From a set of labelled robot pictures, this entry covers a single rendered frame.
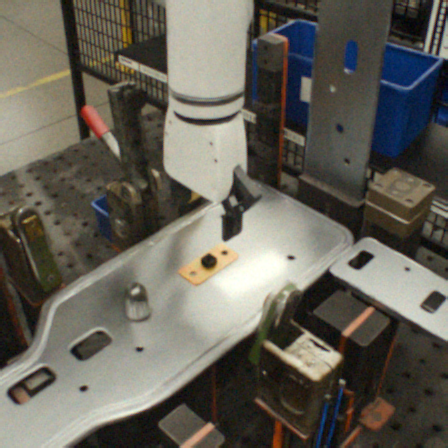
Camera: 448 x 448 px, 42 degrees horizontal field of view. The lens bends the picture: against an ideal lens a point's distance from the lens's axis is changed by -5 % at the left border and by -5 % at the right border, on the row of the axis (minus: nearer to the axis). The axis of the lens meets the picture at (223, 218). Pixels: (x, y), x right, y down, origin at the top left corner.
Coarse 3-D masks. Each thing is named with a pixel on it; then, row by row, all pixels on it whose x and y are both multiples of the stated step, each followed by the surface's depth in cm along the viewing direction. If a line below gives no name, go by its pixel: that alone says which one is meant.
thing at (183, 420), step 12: (180, 408) 65; (168, 420) 64; (180, 420) 64; (192, 420) 64; (168, 432) 63; (180, 432) 63; (192, 432) 63; (204, 432) 63; (216, 432) 63; (168, 444) 64; (180, 444) 61; (192, 444) 61; (204, 444) 61; (216, 444) 61
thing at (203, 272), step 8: (216, 248) 84; (224, 248) 84; (200, 256) 83; (216, 256) 83; (224, 256) 83; (232, 256) 83; (192, 264) 82; (200, 264) 82; (208, 264) 81; (216, 264) 82; (224, 264) 82; (184, 272) 81; (192, 272) 81; (200, 272) 81; (208, 272) 81; (216, 272) 81; (192, 280) 79; (200, 280) 79
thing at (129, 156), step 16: (128, 80) 79; (112, 96) 77; (128, 96) 76; (144, 96) 77; (112, 112) 79; (128, 112) 80; (128, 128) 81; (128, 144) 81; (144, 144) 83; (128, 160) 82; (144, 160) 84; (128, 176) 84; (144, 176) 86
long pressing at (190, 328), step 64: (128, 256) 83; (192, 256) 84; (256, 256) 84; (320, 256) 84; (64, 320) 74; (128, 320) 74; (192, 320) 74; (256, 320) 75; (0, 384) 66; (64, 384) 66; (128, 384) 66
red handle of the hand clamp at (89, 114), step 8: (88, 112) 87; (96, 112) 87; (88, 120) 87; (96, 120) 87; (96, 128) 86; (104, 128) 86; (96, 136) 87; (104, 136) 86; (112, 136) 87; (104, 144) 87; (112, 144) 86; (112, 152) 86; (120, 160) 86; (120, 168) 87; (144, 184) 86
